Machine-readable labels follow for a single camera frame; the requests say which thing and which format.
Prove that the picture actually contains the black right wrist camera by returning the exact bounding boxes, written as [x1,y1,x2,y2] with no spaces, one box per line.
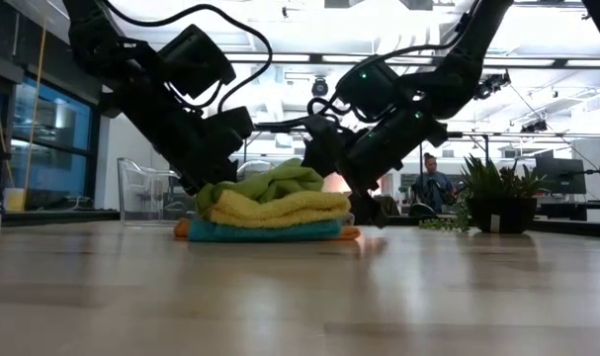
[300,114,356,180]

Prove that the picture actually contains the lime green microfiber towel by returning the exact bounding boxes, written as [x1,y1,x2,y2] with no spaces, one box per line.
[194,156,326,218]

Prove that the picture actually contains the black ceiling camera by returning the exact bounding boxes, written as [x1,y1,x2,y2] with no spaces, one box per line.
[310,76,330,99]

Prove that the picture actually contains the yellow cup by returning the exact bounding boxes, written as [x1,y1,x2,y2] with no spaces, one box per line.
[2,187,28,214]

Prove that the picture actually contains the clear plastic bin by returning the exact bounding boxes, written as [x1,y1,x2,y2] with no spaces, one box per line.
[117,156,277,223]

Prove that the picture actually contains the long ceiling light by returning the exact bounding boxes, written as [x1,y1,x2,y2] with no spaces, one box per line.
[223,50,380,64]
[481,57,600,69]

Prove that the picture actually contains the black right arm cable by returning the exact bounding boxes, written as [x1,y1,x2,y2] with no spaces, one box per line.
[253,12,478,134]

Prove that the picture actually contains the dark computer monitor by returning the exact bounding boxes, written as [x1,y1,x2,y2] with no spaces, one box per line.
[535,156,589,196]

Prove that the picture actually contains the person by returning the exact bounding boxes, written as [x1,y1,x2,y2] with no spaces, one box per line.
[410,151,458,215]

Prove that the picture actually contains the teal microfiber towel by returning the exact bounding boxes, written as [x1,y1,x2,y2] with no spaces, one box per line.
[187,218,344,244]

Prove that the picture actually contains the dark-framed glass window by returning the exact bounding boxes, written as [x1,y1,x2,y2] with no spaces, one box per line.
[0,73,104,212]

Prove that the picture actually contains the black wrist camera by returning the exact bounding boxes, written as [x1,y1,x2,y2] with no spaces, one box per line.
[214,105,256,152]
[300,114,356,180]

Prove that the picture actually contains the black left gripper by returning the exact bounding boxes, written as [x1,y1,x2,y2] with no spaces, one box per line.
[112,91,242,197]

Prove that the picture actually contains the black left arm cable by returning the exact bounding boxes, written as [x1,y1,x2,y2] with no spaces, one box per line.
[99,0,274,115]

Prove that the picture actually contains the orange microfiber towel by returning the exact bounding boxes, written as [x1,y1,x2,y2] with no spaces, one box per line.
[172,217,363,243]

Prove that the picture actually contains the black ceiling spotlight cluster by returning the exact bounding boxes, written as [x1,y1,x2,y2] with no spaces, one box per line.
[472,71,512,102]
[520,119,550,134]

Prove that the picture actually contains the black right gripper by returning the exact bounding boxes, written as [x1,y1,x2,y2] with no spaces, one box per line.
[337,109,450,230]

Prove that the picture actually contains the black aluminium table frame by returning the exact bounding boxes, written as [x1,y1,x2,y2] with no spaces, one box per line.
[0,209,600,239]

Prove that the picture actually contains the yellow microfiber towel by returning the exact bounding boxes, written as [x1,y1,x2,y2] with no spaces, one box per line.
[202,189,353,230]

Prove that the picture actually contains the potted green plant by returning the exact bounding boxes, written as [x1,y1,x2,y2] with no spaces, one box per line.
[417,152,554,235]

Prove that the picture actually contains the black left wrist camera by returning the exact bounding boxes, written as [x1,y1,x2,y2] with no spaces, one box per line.
[214,105,256,152]

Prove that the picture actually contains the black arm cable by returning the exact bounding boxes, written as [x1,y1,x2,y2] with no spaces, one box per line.
[99,0,274,115]
[253,12,478,134]

